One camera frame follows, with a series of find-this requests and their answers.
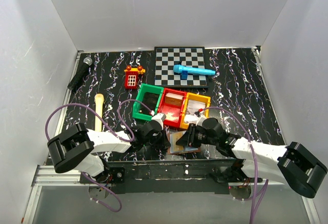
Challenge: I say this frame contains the brown leather card holder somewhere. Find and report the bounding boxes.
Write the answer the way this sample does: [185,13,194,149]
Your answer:
[168,132,201,155]

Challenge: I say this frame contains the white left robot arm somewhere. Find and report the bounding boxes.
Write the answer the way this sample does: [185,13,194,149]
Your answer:
[47,120,170,183]

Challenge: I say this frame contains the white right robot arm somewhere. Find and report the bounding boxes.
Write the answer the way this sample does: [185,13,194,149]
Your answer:
[176,118,327,198]

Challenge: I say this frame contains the white cards in yellow bin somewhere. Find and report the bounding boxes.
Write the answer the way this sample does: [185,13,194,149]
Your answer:
[184,99,206,123]

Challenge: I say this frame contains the yellow plastic bin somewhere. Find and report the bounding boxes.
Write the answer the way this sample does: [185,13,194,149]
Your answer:
[180,92,211,129]

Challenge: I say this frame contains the black item in green bin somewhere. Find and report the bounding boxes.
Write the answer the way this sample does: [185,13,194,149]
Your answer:
[138,92,159,114]

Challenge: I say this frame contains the red plastic bin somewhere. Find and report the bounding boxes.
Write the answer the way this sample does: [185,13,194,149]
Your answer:
[157,88,187,128]

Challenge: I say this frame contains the green plastic bin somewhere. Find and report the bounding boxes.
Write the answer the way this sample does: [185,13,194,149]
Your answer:
[132,84,164,121]

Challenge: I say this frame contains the brown box in red bin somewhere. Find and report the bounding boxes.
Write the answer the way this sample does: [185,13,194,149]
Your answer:
[165,93,184,107]

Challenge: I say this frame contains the red toy phone booth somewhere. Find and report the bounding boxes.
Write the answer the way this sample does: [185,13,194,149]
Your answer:
[124,65,146,89]

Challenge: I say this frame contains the beige toy microphone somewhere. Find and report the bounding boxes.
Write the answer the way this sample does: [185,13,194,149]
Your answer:
[94,93,105,132]

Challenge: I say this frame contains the blue toy microphone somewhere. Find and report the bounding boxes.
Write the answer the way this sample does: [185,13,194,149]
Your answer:
[173,65,216,80]

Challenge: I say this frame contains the black and white checkerboard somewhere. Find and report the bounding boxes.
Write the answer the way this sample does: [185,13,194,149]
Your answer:
[154,47,209,88]

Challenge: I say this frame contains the black microphone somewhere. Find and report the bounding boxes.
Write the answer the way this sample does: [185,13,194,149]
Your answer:
[67,57,93,91]

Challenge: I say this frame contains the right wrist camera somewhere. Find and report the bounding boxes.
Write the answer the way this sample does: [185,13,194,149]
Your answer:
[192,109,207,127]

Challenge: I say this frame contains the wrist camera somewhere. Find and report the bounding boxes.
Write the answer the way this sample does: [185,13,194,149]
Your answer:
[151,113,166,128]
[192,109,207,127]

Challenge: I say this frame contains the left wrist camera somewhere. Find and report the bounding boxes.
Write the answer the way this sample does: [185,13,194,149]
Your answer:
[151,113,166,128]

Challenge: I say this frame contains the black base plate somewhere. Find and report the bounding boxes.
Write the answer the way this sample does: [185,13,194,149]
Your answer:
[106,158,247,196]

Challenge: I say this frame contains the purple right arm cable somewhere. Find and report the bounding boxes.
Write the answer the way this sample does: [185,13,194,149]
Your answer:
[198,106,269,222]

